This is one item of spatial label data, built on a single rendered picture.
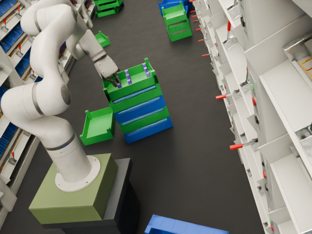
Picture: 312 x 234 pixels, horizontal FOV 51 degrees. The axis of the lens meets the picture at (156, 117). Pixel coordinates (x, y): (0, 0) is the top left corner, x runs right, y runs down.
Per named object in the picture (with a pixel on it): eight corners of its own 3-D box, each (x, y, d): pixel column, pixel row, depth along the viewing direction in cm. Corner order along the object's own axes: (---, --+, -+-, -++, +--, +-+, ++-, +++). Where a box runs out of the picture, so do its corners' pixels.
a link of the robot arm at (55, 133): (70, 147, 115) (40, 91, 101) (23, 156, 118) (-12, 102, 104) (78, 126, 124) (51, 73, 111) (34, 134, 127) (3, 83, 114)
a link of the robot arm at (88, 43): (88, 59, 172) (103, 49, 172) (74, 37, 170) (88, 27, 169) (90, 58, 181) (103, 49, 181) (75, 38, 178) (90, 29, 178)
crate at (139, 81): (108, 102, 181) (103, 90, 176) (105, 86, 197) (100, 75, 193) (159, 83, 182) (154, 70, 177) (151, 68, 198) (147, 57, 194)
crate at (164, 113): (123, 134, 194) (118, 124, 190) (119, 117, 211) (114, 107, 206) (170, 116, 195) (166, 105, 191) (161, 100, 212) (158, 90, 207)
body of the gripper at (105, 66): (104, 54, 182) (115, 71, 185) (90, 63, 178) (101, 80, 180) (108, 50, 176) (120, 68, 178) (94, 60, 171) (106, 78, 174)
